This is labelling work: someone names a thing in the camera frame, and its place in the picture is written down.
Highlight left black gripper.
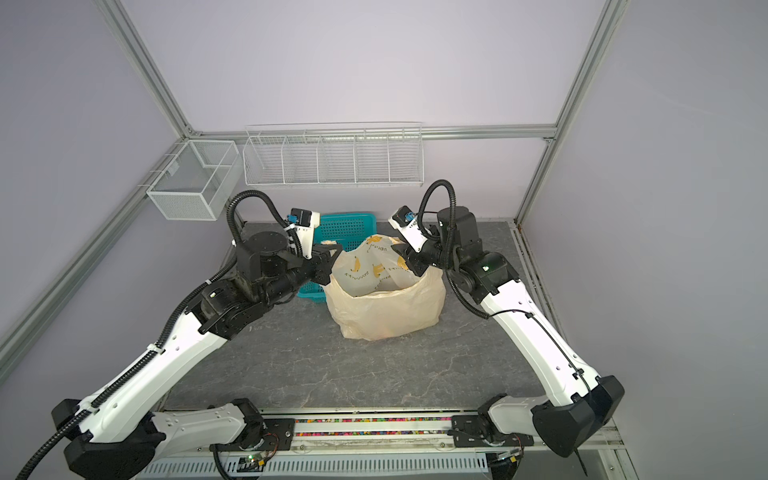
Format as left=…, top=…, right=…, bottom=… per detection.
left=259, top=242, right=343, bottom=308

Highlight banana print plastic bag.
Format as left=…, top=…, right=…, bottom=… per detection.
left=323, top=234, right=446, bottom=341

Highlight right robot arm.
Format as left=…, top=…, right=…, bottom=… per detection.
left=389, top=206, right=625, bottom=457

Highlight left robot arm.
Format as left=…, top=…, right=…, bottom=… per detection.
left=52, top=231, right=343, bottom=479

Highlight teal plastic basket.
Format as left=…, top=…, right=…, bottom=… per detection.
left=296, top=211, right=379, bottom=302

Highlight white mesh box basket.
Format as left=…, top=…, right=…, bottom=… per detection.
left=147, top=140, right=244, bottom=221

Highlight white vent grille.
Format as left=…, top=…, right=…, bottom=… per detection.
left=137, top=452, right=490, bottom=479

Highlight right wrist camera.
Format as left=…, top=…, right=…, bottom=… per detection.
left=388, top=205, right=427, bottom=252

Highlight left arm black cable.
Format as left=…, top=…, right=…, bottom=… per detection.
left=15, top=189, right=305, bottom=480

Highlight white wire wall rack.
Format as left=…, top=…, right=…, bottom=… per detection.
left=242, top=122, right=425, bottom=187

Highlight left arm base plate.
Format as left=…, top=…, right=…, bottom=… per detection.
left=217, top=417, right=296, bottom=452

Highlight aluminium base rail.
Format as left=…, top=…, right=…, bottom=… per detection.
left=119, top=407, right=626, bottom=462

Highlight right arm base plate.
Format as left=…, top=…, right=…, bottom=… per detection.
left=448, top=414, right=534, bottom=448

